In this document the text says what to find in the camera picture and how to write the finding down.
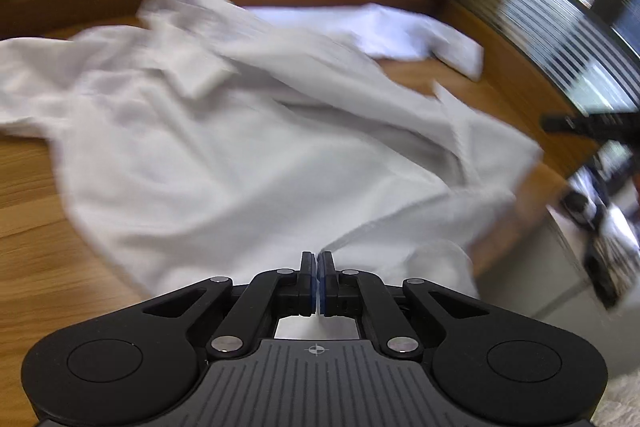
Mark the white shirt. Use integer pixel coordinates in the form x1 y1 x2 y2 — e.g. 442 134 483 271
0 0 546 340

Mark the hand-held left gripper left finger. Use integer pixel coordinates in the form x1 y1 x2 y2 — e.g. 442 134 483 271
142 251 317 354

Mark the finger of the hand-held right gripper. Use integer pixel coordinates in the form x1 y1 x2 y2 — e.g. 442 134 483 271
541 111 640 142

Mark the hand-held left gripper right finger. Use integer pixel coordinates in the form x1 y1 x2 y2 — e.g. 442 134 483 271
318 251 493 356

